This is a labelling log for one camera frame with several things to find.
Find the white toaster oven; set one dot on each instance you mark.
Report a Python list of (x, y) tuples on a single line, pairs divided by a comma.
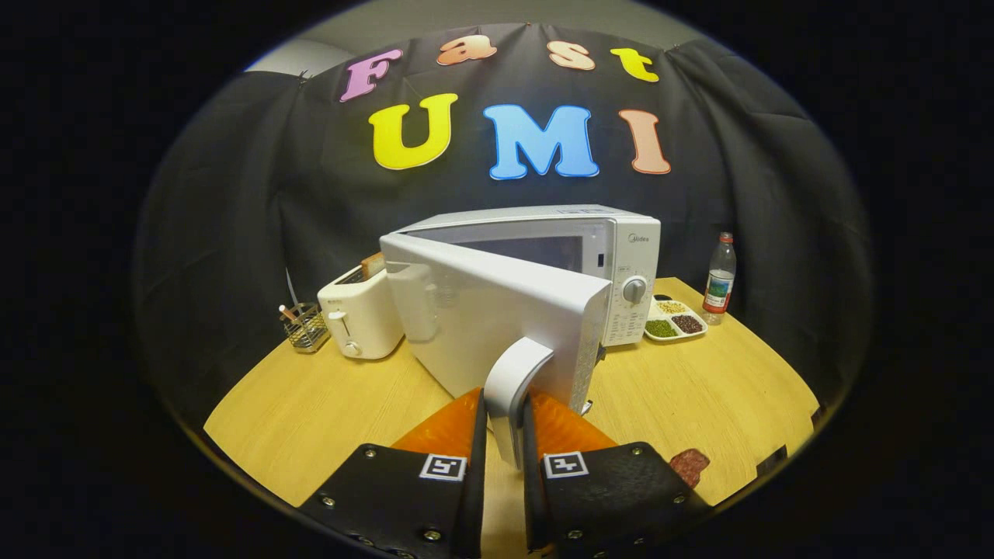
[(497, 310)]

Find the white bread toaster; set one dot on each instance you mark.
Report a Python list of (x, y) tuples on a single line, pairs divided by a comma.
[(365, 318)]

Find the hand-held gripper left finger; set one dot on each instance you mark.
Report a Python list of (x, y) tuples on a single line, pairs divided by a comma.
[(475, 512)]

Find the small wooden stick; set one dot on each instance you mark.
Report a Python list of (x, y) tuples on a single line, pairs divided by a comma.
[(286, 312)]

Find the bread slice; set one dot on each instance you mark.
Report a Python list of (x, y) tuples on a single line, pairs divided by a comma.
[(373, 265)]

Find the white divided bean dish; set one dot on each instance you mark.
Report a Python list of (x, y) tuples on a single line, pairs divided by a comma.
[(662, 328)]

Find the clear plastic water bottle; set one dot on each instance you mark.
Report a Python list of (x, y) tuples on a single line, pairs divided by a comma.
[(720, 287)]

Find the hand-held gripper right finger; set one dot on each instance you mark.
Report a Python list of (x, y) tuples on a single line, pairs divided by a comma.
[(534, 497)]

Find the brown roasted meat piece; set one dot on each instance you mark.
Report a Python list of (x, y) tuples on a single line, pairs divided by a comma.
[(691, 464)]

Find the black table edge bracket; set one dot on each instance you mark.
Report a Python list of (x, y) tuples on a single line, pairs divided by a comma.
[(772, 461), (817, 414)]

